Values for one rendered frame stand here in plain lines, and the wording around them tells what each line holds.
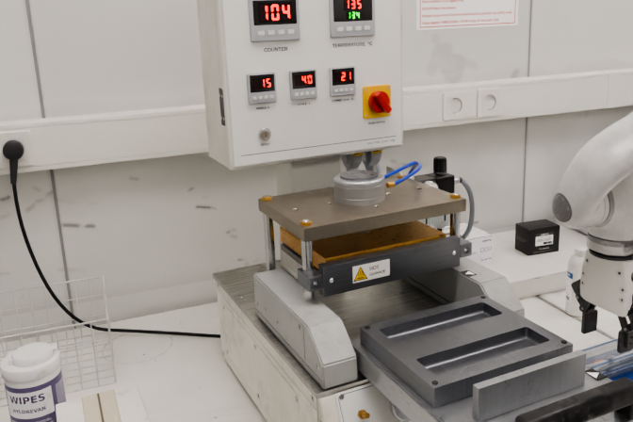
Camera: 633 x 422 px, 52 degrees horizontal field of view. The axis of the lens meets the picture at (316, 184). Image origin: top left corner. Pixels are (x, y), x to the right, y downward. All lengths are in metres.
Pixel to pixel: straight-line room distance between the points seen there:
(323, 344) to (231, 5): 0.52
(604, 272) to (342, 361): 0.53
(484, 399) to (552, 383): 0.09
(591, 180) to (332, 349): 0.47
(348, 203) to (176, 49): 0.62
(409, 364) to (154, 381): 0.62
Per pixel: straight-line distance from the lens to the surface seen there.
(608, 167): 1.05
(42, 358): 1.11
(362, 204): 0.97
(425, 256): 0.98
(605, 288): 1.21
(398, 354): 0.80
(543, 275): 1.58
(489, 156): 1.80
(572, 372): 0.80
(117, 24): 1.43
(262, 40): 1.04
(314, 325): 0.86
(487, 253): 1.61
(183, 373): 1.29
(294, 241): 1.01
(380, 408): 0.89
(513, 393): 0.75
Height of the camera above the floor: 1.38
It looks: 14 degrees down
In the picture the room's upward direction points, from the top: 2 degrees counter-clockwise
